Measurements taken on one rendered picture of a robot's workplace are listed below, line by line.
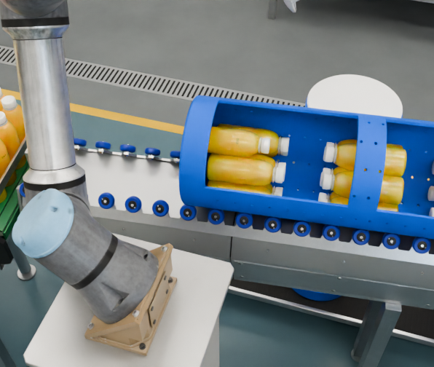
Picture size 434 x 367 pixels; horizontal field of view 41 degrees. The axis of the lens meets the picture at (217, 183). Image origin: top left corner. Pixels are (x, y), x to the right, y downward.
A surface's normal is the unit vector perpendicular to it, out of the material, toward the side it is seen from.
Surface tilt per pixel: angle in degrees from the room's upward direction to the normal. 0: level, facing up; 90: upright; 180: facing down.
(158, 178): 0
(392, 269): 71
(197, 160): 54
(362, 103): 0
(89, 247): 49
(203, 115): 7
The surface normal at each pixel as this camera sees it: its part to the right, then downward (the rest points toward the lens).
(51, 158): 0.24, 0.28
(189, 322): 0.00, -0.67
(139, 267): 0.46, -0.51
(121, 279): 0.25, -0.14
